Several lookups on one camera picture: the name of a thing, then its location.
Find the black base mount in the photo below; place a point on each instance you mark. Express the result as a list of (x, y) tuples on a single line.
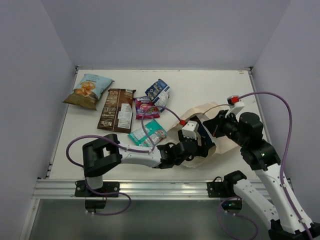
[(219, 188), (93, 202)]

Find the green mint candy pack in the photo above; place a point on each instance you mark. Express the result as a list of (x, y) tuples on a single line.
[(155, 131)]

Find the blue snack box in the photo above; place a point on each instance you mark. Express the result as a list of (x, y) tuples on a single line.
[(204, 132)]

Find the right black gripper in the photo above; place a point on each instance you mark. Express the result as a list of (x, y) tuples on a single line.
[(215, 125)]

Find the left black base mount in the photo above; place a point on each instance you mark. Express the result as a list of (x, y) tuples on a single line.
[(93, 202)]

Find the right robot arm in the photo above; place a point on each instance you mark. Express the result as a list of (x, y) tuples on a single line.
[(283, 216)]

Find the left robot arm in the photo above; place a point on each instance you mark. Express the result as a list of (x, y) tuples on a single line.
[(101, 156)]

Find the brown paper bag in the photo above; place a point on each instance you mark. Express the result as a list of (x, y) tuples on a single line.
[(223, 144)]

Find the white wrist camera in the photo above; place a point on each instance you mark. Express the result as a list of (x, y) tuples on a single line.
[(190, 130), (235, 105)]

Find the purple berry candy bag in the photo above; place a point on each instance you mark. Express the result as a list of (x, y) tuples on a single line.
[(143, 107)]

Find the navy kettle chips bag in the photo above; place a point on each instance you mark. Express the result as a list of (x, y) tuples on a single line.
[(159, 94)]

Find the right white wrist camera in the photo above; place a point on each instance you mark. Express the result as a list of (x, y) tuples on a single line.
[(235, 105)]

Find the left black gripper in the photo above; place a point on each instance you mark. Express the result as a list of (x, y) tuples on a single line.
[(200, 148)]

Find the brown chocolate snack bag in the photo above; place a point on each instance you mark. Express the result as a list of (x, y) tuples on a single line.
[(117, 112)]

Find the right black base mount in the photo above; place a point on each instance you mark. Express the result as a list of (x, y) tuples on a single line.
[(219, 188)]

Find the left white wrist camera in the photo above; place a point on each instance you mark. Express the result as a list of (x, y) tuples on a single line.
[(190, 130)]

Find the aluminium mounting rail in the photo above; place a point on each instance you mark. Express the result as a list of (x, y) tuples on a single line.
[(65, 189)]

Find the gold blue crisps bag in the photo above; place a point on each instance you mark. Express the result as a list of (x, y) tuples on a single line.
[(88, 91)]

